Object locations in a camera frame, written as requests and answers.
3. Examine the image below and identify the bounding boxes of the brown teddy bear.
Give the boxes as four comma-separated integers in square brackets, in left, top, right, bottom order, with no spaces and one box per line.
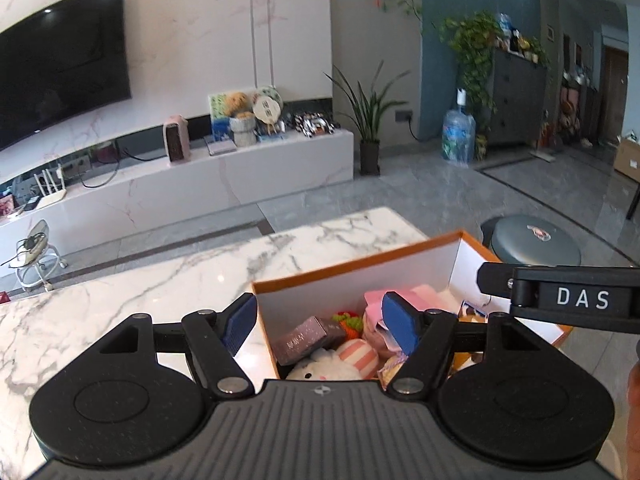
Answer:
[224,91,250,117]

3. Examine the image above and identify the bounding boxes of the black wall television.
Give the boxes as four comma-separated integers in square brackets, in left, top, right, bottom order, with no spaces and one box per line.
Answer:
[1,0,131,150]

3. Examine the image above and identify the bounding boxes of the hanging green ivy plant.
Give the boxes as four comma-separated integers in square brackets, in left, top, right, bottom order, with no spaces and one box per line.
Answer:
[439,11,502,119]

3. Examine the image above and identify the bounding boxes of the potted long-leaf plant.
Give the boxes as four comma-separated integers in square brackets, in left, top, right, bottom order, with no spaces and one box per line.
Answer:
[326,61,410,177]

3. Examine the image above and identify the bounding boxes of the cardboard box on floor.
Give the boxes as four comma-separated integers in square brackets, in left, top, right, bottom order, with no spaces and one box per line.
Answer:
[614,139,640,183]

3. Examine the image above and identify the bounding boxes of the dark grey drawer cabinet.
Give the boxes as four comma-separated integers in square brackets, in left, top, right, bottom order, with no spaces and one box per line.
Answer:
[487,50,547,148]

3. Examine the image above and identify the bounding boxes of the black white toy figures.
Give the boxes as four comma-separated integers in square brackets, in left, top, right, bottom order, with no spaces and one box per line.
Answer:
[293,113,336,138]

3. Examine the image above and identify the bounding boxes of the white round paper fan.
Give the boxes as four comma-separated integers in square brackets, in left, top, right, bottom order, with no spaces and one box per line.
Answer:
[253,86,283,134]

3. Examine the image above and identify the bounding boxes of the red panda plush keychain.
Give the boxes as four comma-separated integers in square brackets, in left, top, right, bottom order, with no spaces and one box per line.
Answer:
[459,299,491,323]

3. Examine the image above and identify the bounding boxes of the crocheted carrot toy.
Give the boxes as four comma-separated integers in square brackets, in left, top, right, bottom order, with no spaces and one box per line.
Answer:
[332,311,363,340]

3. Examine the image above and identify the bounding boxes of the person right hand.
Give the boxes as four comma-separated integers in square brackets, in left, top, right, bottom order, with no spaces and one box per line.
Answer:
[626,364,640,463]

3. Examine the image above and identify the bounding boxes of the pink fabric pouch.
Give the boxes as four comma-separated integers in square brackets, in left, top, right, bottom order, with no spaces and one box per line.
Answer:
[363,285,461,358]

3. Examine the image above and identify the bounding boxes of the blue water jug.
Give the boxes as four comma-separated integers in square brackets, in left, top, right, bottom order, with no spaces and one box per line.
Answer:
[442,88,476,166]

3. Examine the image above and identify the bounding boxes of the white marble tv console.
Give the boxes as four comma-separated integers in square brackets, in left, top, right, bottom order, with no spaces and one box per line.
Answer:
[1,129,355,260]

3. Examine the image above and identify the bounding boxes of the white wifi router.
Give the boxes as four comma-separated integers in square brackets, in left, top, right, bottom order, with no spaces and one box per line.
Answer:
[35,166,67,209]

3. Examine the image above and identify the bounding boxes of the orange cardboard box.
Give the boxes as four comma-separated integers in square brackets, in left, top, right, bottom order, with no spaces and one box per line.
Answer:
[250,228,574,391]

